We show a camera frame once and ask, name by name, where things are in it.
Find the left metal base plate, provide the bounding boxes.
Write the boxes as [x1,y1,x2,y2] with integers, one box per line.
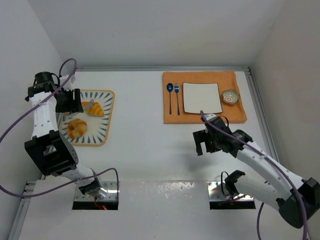
[72,181,120,211]

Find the metal base plate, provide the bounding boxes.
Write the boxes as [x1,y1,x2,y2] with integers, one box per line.
[72,181,120,211]
[207,181,256,210]

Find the orange cloth placemat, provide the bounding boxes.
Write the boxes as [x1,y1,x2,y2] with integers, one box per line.
[162,71,244,124]

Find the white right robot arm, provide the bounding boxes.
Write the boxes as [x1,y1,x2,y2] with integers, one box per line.
[193,113,320,229]

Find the blue metal fork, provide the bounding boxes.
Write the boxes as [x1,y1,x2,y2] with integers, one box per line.
[174,83,180,116]

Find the blue metal spoon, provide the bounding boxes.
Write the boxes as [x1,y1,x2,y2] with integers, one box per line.
[166,82,174,115]

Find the curled striped croissant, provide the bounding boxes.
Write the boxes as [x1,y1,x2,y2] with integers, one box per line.
[67,118,88,139]

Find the blue patterned serving tray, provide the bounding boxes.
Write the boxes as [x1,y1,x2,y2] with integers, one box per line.
[58,89,116,146]

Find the metal serving tongs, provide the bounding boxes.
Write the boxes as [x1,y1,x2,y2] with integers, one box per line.
[62,99,94,121]

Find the white square plate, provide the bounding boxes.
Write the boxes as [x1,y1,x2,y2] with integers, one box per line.
[182,82,223,114]

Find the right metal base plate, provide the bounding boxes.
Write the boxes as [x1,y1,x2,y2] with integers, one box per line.
[207,181,256,210]

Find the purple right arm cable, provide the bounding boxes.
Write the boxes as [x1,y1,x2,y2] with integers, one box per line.
[199,110,310,240]

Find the small flower-shaped sauce dish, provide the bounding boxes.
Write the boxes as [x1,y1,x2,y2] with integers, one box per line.
[222,89,240,105]

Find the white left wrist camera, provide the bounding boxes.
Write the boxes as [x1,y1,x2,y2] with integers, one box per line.
[59,75,76,91]

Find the black right base cable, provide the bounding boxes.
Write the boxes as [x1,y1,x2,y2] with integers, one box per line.
[220,171,233,200]

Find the long striped croissant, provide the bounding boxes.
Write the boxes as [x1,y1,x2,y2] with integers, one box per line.
[81,101,104,117]

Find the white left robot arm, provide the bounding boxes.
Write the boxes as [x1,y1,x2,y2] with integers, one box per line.
[24,71,106,199]

